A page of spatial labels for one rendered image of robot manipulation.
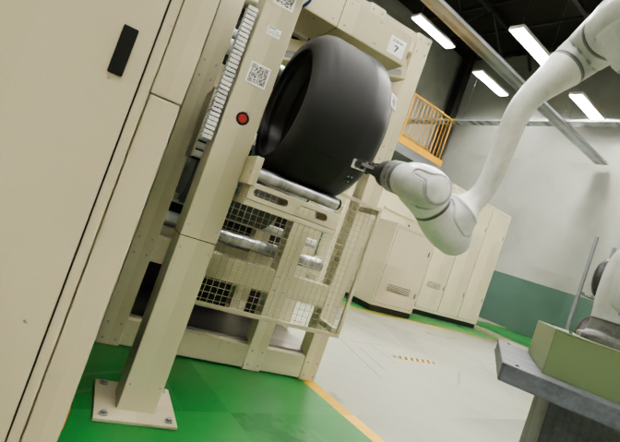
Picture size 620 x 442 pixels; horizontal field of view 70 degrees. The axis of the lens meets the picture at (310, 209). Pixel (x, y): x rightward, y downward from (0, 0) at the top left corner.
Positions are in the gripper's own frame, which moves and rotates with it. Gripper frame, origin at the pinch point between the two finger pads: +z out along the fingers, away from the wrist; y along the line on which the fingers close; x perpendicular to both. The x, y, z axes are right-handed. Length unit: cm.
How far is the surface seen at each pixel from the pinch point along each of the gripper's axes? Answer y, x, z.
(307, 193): 4.2, 15.5, 18.7
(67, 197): 71, 25, -52
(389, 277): -312, 104, 365
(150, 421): 29, 104, 9
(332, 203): -6.4, 15.7, 18.7
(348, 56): 10.5, -32.3, 17.4
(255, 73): 34.5, -15.5, 30.9
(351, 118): 4.3, -13.3, 9.0
